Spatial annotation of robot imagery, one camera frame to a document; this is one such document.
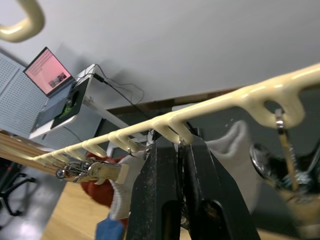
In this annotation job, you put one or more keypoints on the open laptop with pink screen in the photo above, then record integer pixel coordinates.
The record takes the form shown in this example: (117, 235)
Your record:
(47, 71)

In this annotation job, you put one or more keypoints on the grey perforated panel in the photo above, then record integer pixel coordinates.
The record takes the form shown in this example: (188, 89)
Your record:
(17, 97)

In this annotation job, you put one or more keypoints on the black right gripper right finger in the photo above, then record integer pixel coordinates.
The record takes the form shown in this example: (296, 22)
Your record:
(215, 200)

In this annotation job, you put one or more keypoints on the cream plastic clip hanger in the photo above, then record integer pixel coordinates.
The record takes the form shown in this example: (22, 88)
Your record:
(220, 102)

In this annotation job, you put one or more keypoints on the cream clothes clip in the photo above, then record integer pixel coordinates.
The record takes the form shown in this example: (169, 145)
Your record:
(287, 150)
(105, 172)

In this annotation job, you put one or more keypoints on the white desk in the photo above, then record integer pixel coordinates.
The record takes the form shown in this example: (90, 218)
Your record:
(100, 110)

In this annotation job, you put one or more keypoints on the black tray with green item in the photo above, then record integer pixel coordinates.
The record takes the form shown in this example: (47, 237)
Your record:
(75, 105)

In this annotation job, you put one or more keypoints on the light wooden slat frame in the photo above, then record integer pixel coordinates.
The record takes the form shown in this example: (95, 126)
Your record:
(22, 150)

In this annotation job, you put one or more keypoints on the black office chair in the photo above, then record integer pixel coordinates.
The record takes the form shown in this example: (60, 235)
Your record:
(12, 185)

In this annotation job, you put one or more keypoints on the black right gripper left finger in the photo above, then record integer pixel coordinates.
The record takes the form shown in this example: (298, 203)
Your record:
(152, 195)

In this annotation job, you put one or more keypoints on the red white blue sock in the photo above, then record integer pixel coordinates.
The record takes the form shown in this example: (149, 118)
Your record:
(100, 190)

